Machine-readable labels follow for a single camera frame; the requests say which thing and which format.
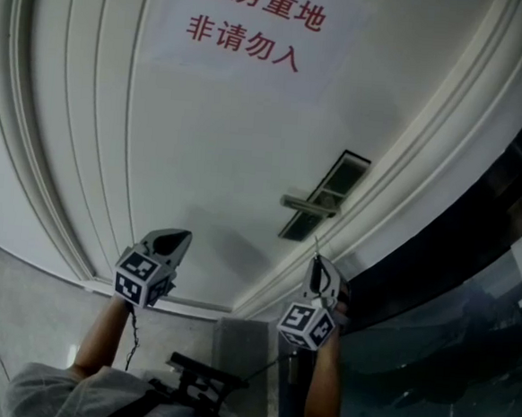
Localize white paper sign red print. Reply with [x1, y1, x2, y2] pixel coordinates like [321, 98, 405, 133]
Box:
[135, 0, 380, 92]

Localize black partition frame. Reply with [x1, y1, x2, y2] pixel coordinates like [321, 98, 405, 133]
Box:
[340, 106, 522, 349]

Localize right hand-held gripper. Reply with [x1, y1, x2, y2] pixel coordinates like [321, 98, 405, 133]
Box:
[274, 252, 344, 353]

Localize white panelled door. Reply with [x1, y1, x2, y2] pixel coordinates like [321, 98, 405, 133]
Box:
[9, 0, 508, 332]

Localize person's right forearm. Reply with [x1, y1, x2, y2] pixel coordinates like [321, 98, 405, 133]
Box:
[301, 335, 347, 417]

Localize person's left forearm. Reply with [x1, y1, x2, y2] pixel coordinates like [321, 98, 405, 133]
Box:
[68, 294, 137, 386]

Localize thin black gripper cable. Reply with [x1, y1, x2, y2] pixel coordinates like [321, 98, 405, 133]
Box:
[122, 303, 144, 373]
[247, 346, 297, 383]

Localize person's right hand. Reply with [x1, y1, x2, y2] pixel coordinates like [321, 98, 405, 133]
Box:
[331, 278, 354, 327]

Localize silver door handle lever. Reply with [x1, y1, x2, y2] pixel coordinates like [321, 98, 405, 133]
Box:
[279, 193, 339, 218]

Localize glass partition panel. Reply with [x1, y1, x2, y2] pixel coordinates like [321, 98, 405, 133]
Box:
[332, 209, 522, 417]

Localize person's grey shirt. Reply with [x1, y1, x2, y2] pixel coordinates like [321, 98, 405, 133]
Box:
[1, 357, 272, 417]

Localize black chest mount rig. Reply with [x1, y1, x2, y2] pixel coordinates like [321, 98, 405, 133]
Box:
[111, 347, 253, 417]

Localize white door frame moulding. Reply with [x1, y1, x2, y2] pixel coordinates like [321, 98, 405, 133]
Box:
[231, 0, 522, 344]

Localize black door lock plate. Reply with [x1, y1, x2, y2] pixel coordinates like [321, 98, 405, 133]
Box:
[277, 143, 373, 248]

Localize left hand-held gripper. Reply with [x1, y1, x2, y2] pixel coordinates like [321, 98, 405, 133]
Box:
[111, 223, 194, 312]

